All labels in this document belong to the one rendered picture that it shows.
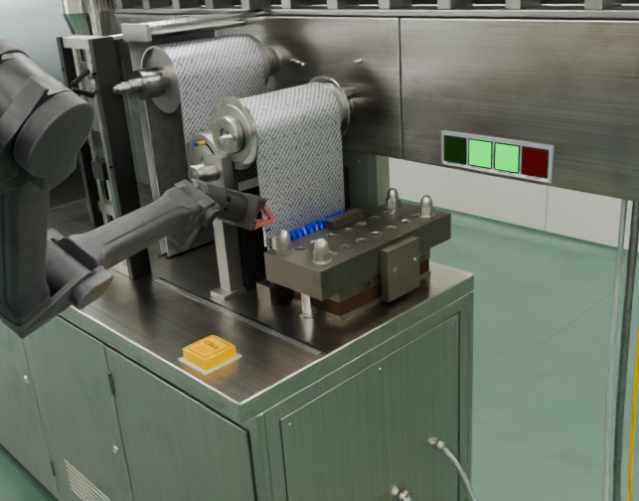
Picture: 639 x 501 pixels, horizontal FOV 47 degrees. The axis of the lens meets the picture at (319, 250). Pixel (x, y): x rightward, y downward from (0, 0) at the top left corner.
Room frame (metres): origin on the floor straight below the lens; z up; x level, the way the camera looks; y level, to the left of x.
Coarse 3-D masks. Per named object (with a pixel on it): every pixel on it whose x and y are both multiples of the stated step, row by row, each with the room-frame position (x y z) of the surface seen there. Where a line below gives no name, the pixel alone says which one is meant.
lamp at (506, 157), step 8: (496, 144) 1.39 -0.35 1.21; (496, 152) 1.39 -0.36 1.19; (504, 152) 1.38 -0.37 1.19; (512, 152) 1.37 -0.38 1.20; (496, 160) 1.39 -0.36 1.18; (504, 160) 1.38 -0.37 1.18; (512, 160) 1.37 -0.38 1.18; (496, 168) 1.39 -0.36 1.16; (504, 168) 1.38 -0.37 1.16; (512, 168) 1.37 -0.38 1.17
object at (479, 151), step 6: (474, 144) 1.43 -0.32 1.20; (480, 144) 1.42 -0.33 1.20; (486, 144) 1.41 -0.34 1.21; (474, 150) 1.43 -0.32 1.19; (480, 150) 1.42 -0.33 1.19; (486, 150) 1.41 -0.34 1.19; (474, 156) 1.43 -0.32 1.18; (480, 156) 1.42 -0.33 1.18; (486, 156) 1.41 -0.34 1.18; (474, 162) 1.43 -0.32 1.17; (480, 162) 1.42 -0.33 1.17; (486, 162) 1.41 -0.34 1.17
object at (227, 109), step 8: (336, 96) 1.60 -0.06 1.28; (224, 112) 1.48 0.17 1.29; (232, 112) 1.46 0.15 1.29; (240, 112) 1.44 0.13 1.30; (216, 120) 1.50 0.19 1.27; (240, 120) 1.44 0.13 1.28; (248, 128) 1.42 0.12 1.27; (248, 136) 1.42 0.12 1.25; (248, 144) 1.42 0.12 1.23; (224, 152) 1.49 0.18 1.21; (240, 152) 1.44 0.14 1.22; (248, 152) 1.43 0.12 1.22; (240, 160) 1.45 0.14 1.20
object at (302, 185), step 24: (312, 144) 1.52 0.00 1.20; (336, 144) 1.57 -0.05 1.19; (264, 168) 1.43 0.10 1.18; (288, 168) 1.47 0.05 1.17; (312, 168) 1.52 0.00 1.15; (336, 168) 1.57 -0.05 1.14; (264, 192) 1.43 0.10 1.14; (288, 192) 1.47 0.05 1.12; (312, 192) 1.51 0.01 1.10; (336, 192) 1.56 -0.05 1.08; (264, 216) 1.42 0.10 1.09; (288, 216) 1.47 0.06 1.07; (312, 216) 1.51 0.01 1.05; (264, 240) 1.42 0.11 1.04
